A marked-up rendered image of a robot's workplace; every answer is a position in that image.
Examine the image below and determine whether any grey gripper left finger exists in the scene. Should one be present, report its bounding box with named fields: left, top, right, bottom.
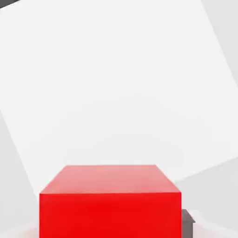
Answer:
left=15, top=218, right=40, bottom=238

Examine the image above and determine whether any small red cube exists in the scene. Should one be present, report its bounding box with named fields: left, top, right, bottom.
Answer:
left=39, top=164, right=182, bottom=238

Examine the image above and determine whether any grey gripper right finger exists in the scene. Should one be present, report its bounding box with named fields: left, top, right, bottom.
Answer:
left=181, top=209, right=225, bottom=238

